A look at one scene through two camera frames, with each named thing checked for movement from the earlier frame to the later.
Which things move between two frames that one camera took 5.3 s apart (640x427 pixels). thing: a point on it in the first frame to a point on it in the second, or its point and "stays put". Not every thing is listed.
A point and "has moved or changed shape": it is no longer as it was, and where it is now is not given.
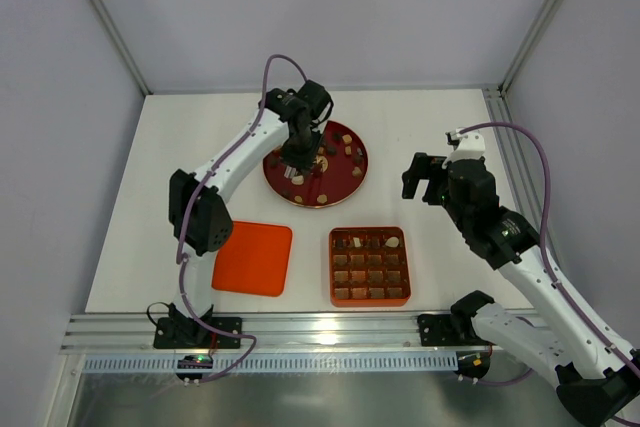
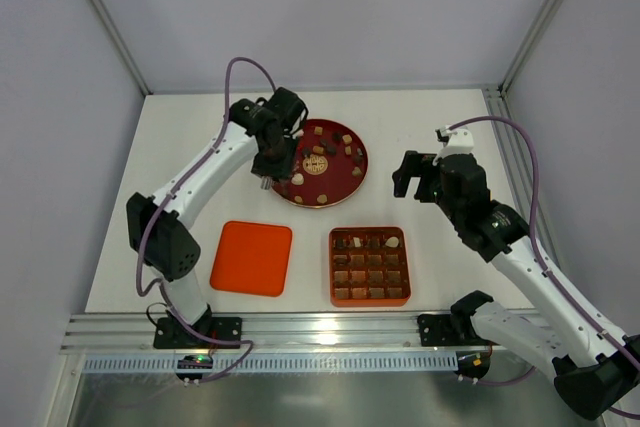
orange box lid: [254, 260] stays put
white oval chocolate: [392, 242] stays put
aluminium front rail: [276, 333] stays put
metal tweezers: [290, 172] has moved or changed shape
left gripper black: [298, 157] to [273, 167]
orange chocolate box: [369, 267] stays put
